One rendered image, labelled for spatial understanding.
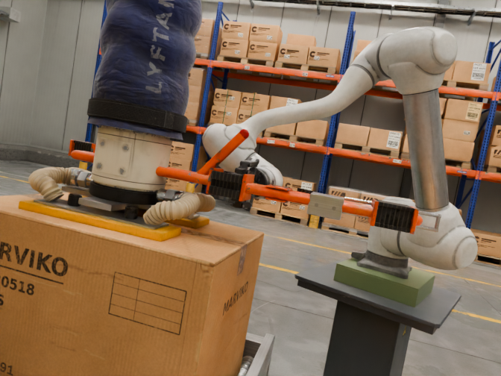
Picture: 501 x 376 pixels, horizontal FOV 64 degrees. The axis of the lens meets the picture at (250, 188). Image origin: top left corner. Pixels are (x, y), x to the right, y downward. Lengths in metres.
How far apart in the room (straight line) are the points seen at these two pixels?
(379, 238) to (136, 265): 0.99
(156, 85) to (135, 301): 0.44
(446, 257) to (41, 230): 1.11
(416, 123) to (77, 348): 1.06
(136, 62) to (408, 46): 0.74
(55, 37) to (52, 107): 1.90
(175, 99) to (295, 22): 9.19
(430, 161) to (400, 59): 0.32
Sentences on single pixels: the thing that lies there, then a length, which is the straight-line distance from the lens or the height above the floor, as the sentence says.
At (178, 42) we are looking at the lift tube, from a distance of 0.93.
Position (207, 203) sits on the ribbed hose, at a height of 1.02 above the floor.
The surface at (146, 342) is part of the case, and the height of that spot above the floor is 0.77.
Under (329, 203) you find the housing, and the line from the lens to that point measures 0.84.
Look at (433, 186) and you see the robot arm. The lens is 1.35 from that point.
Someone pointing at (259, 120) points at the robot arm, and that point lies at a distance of 1.25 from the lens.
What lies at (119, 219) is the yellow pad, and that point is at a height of 0.97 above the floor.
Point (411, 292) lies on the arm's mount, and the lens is 1.47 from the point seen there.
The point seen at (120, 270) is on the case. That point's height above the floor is 0.89.
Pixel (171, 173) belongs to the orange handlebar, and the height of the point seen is 1.08.
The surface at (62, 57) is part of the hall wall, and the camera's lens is 12.53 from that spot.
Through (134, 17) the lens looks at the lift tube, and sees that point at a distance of 0.93.
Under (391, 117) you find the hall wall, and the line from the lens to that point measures 9.42.
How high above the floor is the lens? 1.14
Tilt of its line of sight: 4 degrees down
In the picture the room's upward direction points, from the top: 10 degrees clockwise
